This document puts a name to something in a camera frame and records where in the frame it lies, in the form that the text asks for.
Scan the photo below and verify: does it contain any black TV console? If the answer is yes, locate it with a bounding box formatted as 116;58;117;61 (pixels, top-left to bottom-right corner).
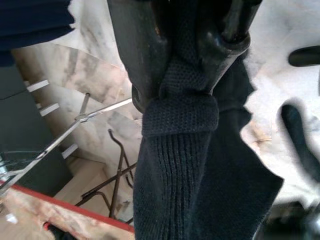
0;63;80;198

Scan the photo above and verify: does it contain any marble pattern folding table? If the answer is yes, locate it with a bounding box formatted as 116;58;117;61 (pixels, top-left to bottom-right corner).
0;128;138;240

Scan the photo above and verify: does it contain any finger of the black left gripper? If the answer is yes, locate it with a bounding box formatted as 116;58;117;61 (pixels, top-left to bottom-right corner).
288;46;320;67
281;103;320;186

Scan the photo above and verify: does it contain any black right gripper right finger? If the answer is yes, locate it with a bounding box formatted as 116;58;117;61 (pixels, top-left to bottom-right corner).
196;0;262;96

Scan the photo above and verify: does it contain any silver metal clothes rack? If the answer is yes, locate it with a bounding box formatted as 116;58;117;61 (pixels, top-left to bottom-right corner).
0;92;133;198

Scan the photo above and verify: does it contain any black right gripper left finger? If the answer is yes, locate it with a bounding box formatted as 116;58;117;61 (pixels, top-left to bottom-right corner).
107;0;176;113

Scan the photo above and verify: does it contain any black jacket with red trim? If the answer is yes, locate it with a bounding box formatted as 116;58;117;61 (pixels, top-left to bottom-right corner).
42;221;78;240

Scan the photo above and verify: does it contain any navy polo shirt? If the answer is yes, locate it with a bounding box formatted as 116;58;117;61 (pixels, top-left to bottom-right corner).
0;0;77;66

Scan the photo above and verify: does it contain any black printed T-shirt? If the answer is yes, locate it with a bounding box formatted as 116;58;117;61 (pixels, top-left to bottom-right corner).
132;19;285;240

